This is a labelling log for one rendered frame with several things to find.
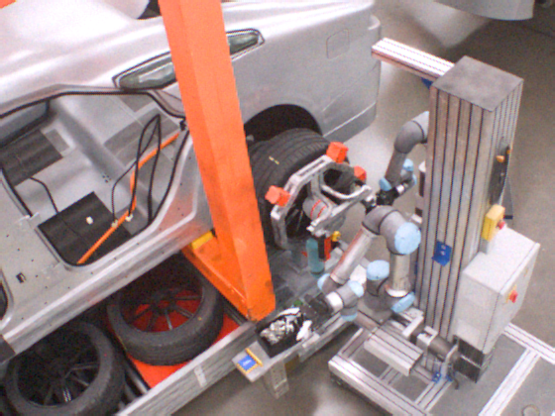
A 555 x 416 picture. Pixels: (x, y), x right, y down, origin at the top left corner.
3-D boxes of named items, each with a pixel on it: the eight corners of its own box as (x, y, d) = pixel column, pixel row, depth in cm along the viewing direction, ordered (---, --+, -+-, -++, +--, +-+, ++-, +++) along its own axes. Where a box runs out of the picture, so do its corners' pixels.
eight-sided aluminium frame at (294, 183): (349, 211, 376) (345, 140, 337) (356, 217, 372) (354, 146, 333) (277, 261, 355) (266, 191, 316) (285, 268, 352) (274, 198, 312)
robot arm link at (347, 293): (365, 299, 260) (365, 286, 253) (343, 312, 256) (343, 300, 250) (353, 287, 265) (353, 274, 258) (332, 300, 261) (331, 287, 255)
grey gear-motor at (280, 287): (253, 276, 414) (246, 241, 388) (295, 315, 389) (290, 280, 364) (231, 291, 407) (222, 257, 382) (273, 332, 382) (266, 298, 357)
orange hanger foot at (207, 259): (205, 240, 381) (193, 198, 356) (259, 290, 350) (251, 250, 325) (182, 255, 374) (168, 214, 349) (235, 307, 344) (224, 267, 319)
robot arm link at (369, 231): (371, 192, 257) (310, 286, 273) (388, 207, 250) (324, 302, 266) (388, 196, 265) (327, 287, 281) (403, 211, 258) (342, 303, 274)
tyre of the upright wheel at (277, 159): (325, 109, 354) (229, 156, 324) (356, 128, 340) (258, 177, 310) (322, 199, 398) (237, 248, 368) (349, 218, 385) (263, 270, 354)
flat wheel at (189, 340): (164, 261, 405) (155, 237, 388) (247, 303, 376) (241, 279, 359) (96, 335, 370) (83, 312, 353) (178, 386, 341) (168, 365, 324)
